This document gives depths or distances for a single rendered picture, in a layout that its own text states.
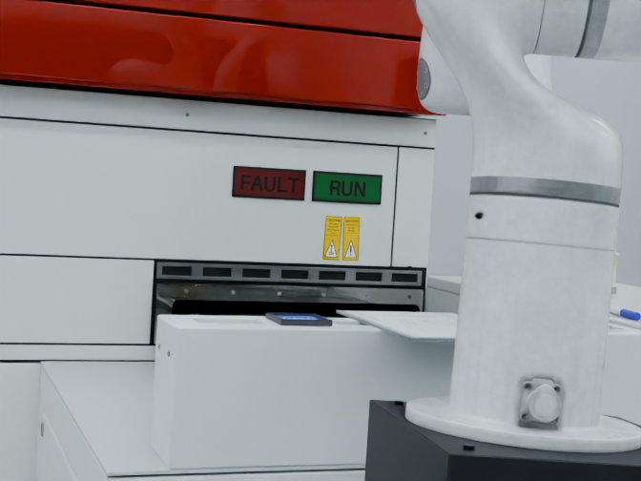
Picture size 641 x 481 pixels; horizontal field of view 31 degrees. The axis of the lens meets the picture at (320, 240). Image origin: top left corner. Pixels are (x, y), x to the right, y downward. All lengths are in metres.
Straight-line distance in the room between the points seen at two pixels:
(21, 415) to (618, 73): 2.58
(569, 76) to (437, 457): 2.99
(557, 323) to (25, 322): 1.01
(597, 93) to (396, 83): 2.05
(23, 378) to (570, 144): 1.05
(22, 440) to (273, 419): 0.67
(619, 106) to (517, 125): 2.96
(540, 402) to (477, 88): 0.25
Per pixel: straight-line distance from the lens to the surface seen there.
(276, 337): 1.14
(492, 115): 0.90
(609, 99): 3.83
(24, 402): 1.74
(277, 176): 1.78
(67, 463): 1.41
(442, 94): 1.27
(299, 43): 1.75
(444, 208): 3.53
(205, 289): 1.75
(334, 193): 1.81
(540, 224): 0.88
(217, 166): 1.75
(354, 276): 1.83
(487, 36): 0.89
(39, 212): 1.71
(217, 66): 1.71
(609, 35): 0.93
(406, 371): 1.19
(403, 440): 0.91
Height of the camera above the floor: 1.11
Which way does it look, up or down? 3 degrees down
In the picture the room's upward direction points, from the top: 3 degrees clockwise
